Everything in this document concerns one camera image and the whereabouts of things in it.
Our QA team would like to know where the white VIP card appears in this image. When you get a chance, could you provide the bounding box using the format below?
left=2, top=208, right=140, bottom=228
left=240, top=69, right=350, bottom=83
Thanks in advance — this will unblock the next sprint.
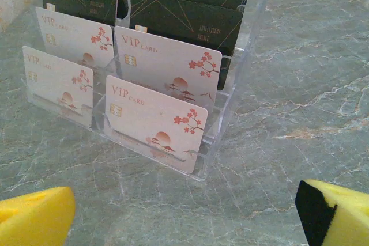
left=114, top=25, right=223, bottom=112
left=22, top=45, right=95, bottom=127
left=35, top=6, right=114, bottom=69
left=105, top=75, right=209, bottom=175

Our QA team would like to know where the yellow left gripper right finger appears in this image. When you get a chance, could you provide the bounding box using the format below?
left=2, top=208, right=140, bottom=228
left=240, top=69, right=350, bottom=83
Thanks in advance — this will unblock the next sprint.
left=295, top=179, right=369, bottom=246

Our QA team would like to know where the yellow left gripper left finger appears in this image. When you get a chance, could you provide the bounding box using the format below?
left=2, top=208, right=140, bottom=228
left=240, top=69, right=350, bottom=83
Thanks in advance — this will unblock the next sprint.
left=0, top=186, right=77, bottom=246

